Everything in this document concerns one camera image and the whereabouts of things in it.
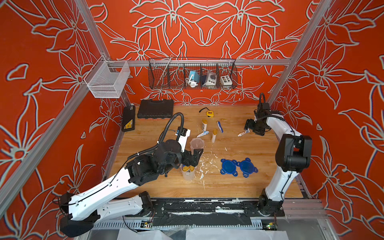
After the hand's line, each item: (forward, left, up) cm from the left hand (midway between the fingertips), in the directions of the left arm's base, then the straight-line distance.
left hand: (195, 146), depth 63 cm
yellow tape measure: (+45, -10, -27) cm, 53 cm away
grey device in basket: (+46, -8, +3) cm, 47 cm away
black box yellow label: (+37, +52, -27) cm, 70 cm away
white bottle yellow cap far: (+29, -5, -21) cm, 36 cm away
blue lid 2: (+4, -31, -28) cm, 42 cm away
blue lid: (+5, -21, -30) cm, 36 cm away
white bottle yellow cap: (+21, -11, -21) cm, 31 cm away
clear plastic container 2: (-3, +3, -27) cm, 27 cm away
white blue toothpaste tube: (+27, -6, -27) cm, 39 cm away
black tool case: (+46, +33, -26) cm, 62 cm away
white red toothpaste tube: (+30, -35, -27) cm, 53 cm away
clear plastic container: (+13, -1, -19) cm, 23 cm away
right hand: (+27, -33, -20) cm, 47 cm away
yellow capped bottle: (-3, +4, -18) cm, 19 cm away
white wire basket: (+44, +59, +2) cm, 73 cm away
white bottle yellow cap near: (-2, +1, -18) cm, 19 cm away
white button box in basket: (+50, -17, 0) cm, 53 cm away
